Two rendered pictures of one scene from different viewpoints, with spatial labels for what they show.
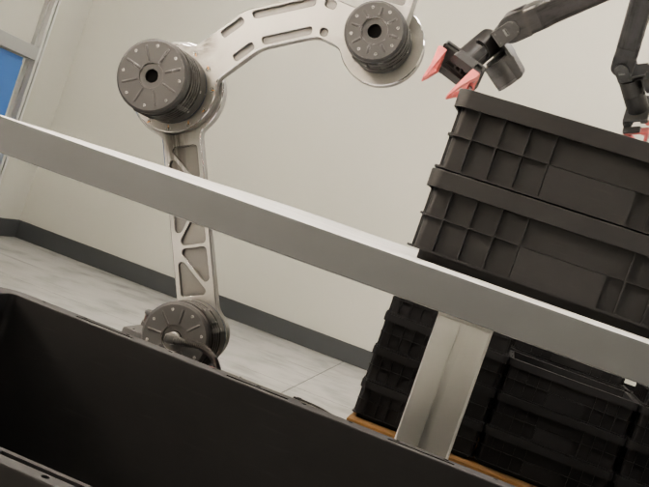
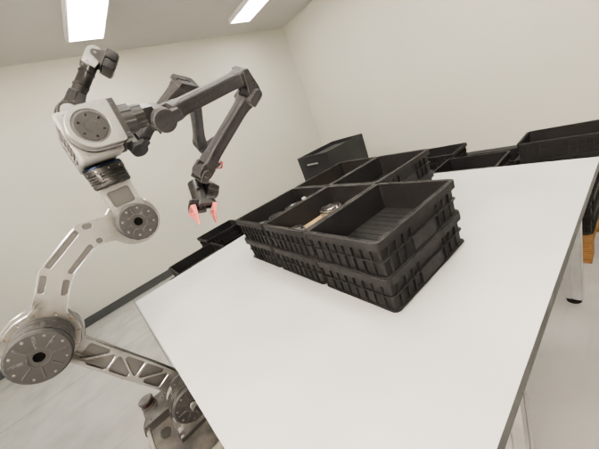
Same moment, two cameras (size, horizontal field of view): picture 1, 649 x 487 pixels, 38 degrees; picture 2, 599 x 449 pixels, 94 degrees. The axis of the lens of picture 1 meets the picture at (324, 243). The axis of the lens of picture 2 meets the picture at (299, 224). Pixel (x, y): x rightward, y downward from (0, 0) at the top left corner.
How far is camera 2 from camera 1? 1.16 m
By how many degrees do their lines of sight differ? 48
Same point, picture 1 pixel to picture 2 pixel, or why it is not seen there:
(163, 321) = (182, 407)
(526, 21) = (210, 167)
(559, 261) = (431, 261)
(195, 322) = not seen: hidden behind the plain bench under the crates
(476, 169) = (396, 264)
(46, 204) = not seen: outside the picture
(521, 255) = (423, 272)
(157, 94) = (57, 358)
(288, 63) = not seen: outside the picture
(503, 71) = (213, 191)
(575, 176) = (421, 232)
